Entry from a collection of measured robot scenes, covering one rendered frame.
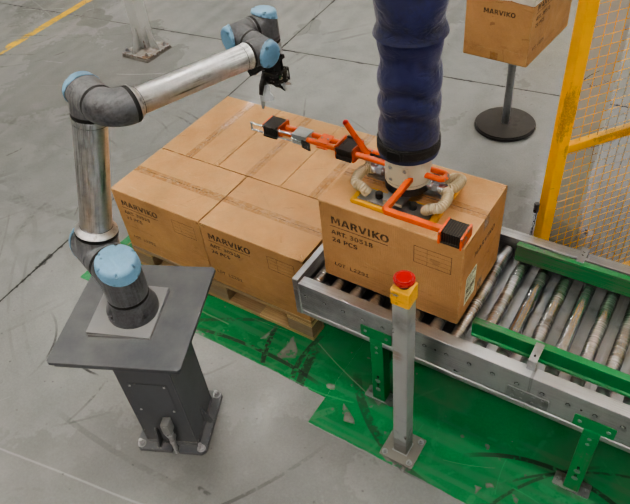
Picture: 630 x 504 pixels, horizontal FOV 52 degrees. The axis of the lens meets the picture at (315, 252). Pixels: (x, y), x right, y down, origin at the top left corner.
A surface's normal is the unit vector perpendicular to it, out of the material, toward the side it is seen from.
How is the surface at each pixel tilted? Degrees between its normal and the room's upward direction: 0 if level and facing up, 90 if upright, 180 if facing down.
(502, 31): 90
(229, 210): 0
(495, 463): 0
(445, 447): 0
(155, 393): 90
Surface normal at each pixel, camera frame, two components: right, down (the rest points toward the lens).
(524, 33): -0.61, 0.58
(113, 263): 0.04, -0.63
